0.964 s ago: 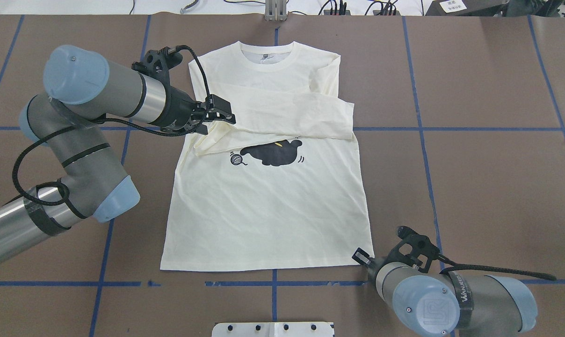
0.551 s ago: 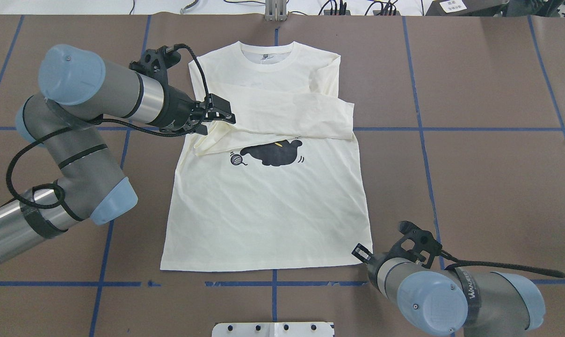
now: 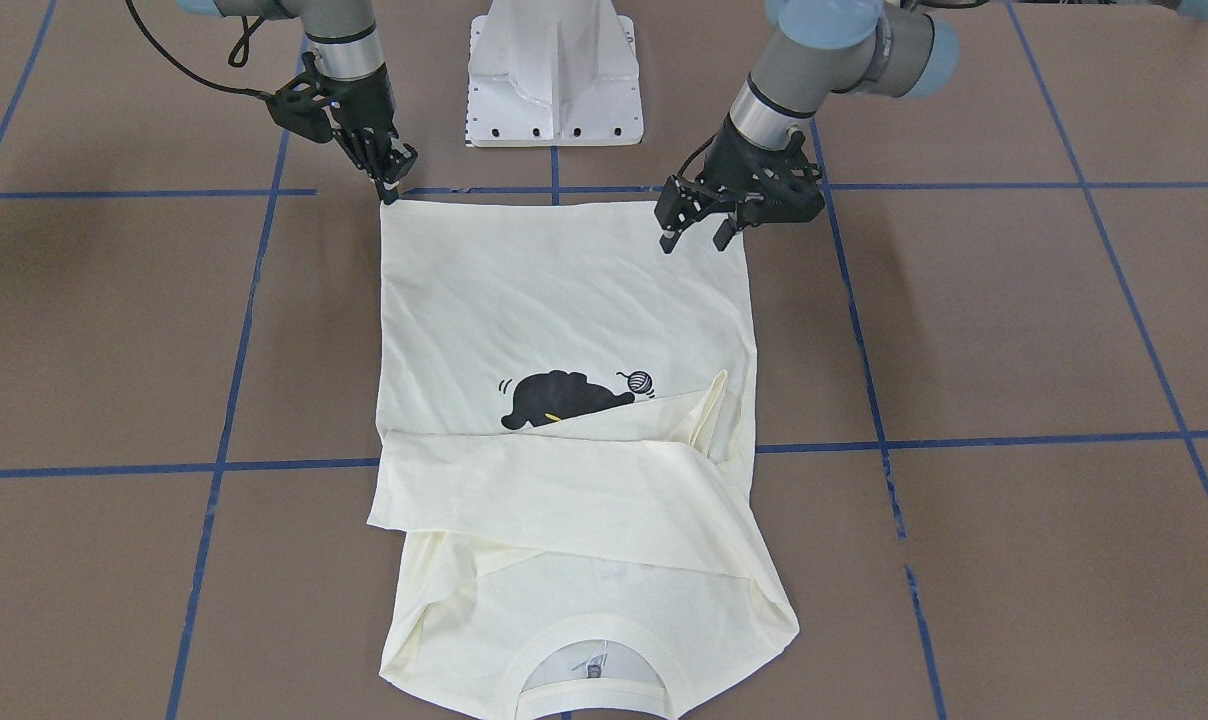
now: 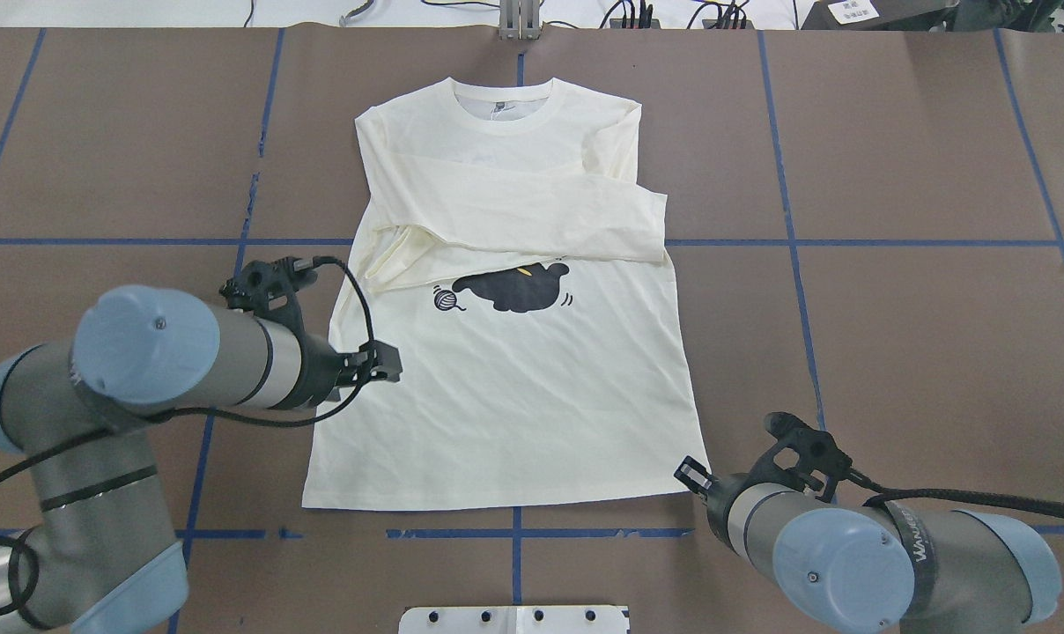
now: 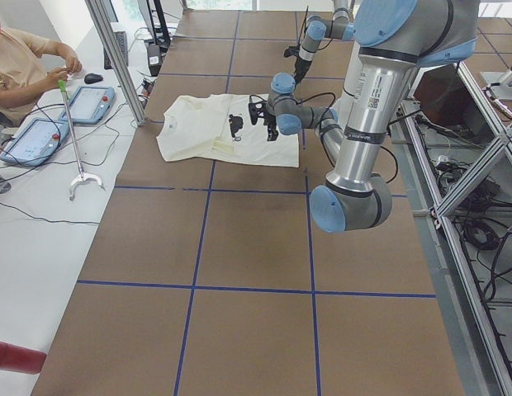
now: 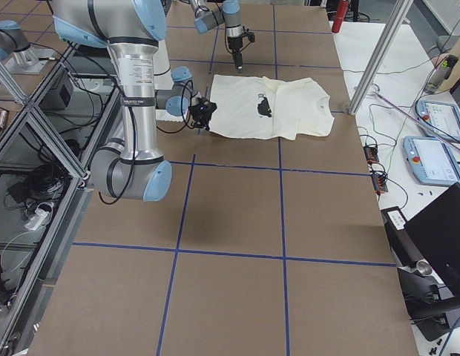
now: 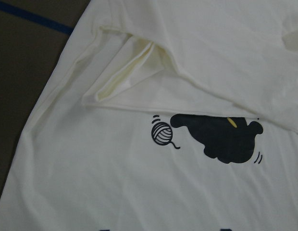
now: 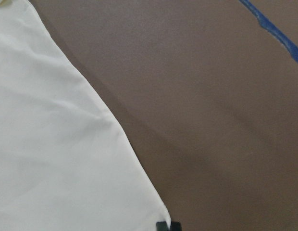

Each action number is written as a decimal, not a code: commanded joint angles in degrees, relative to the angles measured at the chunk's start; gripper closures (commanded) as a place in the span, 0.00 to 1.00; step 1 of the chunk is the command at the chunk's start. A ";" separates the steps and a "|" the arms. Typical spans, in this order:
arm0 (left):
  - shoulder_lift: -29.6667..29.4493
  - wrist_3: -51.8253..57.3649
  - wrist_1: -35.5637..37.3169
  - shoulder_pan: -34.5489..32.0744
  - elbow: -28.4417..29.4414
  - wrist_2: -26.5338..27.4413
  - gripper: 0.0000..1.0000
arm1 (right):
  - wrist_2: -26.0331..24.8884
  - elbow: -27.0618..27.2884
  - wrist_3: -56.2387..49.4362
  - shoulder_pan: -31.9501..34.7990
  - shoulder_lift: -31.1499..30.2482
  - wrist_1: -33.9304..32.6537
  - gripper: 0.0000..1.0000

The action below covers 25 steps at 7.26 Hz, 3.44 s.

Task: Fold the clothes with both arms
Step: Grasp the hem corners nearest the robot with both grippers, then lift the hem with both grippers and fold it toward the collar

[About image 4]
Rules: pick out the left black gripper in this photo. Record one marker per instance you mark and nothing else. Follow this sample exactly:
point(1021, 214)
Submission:
point(318, 376)

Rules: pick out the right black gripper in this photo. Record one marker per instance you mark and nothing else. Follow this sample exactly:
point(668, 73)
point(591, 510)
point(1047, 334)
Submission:
point(720, 499)

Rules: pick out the cream long-sleeve cat shirt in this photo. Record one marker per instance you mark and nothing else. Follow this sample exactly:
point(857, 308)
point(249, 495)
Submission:
point(508, 251)

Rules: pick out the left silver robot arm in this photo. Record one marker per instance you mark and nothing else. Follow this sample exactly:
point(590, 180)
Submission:
point(106, 557)

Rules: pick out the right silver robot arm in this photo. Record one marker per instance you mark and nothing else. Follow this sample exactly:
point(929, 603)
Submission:
point(866, 570)

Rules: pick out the black box white label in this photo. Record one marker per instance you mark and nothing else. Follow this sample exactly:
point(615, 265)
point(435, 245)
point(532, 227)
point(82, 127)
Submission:
point(890, 16)

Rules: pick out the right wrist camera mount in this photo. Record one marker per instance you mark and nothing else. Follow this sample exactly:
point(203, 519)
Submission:
point(804, 458)

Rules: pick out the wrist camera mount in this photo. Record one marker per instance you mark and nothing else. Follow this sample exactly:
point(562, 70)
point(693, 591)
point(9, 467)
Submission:
point(268, 290)
point(804, 458)

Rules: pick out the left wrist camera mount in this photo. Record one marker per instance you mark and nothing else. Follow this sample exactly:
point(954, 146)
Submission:
point(268, 290)

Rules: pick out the white camera mast base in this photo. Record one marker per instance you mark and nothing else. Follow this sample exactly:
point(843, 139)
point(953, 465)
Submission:
point(517, 619)

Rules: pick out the aluminium frame post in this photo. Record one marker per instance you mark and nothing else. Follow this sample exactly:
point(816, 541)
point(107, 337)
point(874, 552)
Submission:
point(520, 20)

